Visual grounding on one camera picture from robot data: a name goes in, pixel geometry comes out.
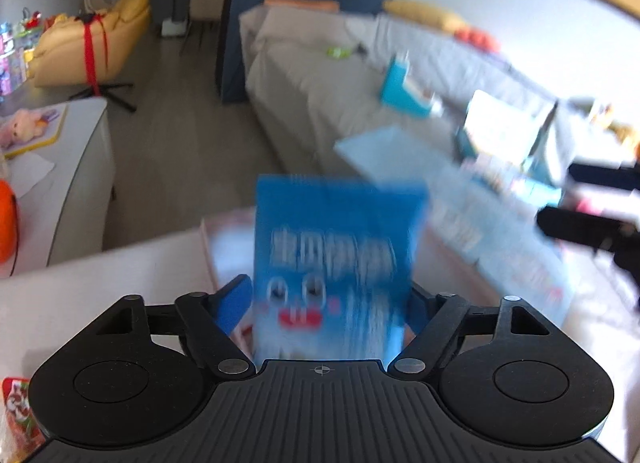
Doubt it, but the yellow pillow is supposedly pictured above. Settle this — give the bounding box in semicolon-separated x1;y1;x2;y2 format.
382;0;468;34

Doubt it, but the red ribbon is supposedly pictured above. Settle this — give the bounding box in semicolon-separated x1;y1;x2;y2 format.
80;13;108;96

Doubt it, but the yellow edged board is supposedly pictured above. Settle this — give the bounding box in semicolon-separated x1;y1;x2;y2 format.
0;103;68;160

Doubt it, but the white side table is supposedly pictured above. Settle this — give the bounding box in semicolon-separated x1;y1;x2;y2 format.
0;97;116;289

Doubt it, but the white paper sheet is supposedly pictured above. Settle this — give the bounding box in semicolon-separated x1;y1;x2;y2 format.
5;150;56;198

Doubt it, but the grey sofa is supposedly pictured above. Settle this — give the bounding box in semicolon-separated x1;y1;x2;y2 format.
239;5;640;244

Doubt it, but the red and green toy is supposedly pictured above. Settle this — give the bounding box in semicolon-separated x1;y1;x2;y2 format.
17;8;43;51

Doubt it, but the orange pumpkin container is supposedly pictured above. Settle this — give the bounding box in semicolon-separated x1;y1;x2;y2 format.
0;179;21;265

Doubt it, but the yellow armchair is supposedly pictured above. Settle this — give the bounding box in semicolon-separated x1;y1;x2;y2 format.
32;0;153;114

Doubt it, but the red packet green band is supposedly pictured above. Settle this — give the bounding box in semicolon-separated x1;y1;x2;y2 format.
0;377;46;463

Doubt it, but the long orange cushion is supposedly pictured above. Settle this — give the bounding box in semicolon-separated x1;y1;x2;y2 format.
263;0;341;11

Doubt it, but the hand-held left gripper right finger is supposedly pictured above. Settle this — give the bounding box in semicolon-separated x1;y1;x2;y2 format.
388;288;551;378

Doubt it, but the white pink printed card box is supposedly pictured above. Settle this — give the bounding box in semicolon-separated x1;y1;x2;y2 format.
455;90;556;164

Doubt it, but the white tablecloth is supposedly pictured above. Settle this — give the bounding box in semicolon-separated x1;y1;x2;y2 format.
0;203;640;463

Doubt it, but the pink cardboard box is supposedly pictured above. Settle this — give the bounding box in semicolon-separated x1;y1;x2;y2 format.
200;213;576;361

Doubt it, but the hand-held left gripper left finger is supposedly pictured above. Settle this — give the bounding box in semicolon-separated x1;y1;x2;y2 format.
95;274;257;378

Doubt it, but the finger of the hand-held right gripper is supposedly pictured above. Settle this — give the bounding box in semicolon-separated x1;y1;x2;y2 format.
570;163;640;191
537;207;640;254

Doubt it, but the blue cartoon snack packet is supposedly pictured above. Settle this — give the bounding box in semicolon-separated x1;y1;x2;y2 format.
251;174;430;361

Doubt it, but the pink plush toy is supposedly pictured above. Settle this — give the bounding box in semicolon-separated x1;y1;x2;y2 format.
0;108;51;148

